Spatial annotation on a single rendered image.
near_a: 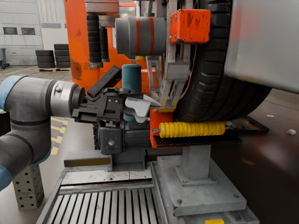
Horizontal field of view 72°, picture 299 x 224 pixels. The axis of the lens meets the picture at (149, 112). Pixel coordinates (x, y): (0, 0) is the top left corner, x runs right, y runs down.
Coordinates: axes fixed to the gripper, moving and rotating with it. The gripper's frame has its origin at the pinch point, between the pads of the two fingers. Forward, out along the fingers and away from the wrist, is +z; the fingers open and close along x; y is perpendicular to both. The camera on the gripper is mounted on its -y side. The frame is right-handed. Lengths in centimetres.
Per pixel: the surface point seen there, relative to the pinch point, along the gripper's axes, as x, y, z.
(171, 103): -14.9, -8.8, 7.3
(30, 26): -866, -865, -644
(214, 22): 14.6, -15.6, 10.9
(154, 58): -34, -44, 2
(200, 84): 1.5, -6.7, 11.9
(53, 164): -113, 0, -60
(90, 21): 4.3, -21.1, -20.6
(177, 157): -65, -3, 22
